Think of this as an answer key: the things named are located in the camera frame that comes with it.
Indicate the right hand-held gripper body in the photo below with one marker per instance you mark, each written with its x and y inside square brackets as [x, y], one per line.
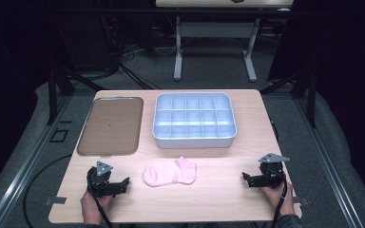
[271, 174]

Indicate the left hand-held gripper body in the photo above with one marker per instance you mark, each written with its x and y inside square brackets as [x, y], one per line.
[99, 182]

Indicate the pink sock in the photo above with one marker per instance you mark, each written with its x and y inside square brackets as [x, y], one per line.
[169, 172]

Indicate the brown flat tray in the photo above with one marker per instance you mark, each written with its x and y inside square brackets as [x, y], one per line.
[111, 126]

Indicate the white divided storage box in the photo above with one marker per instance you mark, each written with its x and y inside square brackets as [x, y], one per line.
[194, 119]

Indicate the black metal stand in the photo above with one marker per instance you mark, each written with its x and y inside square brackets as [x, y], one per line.
[58, 85]
[304, 88]

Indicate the white desk with metal legs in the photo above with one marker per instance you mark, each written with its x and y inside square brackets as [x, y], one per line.
[215, 30]

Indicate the grey table bracket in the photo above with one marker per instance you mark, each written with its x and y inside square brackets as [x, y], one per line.
[56, 200]
[300, 200]

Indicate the aluminium floor rail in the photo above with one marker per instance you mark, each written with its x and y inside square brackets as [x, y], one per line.
[326, 164]
[22, 167]

